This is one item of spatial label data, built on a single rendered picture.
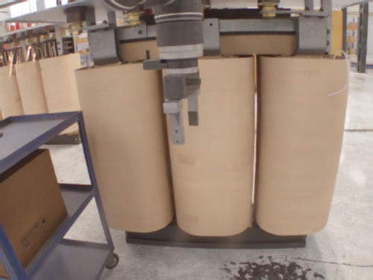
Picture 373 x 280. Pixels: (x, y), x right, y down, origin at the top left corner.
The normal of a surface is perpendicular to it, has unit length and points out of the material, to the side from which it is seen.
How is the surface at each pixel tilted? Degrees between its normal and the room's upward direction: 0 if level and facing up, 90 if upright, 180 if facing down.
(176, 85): 90
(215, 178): 90
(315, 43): 90
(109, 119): 90
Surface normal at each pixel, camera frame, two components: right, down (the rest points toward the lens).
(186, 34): 0.25, 0.33
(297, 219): -0.14, 0.36
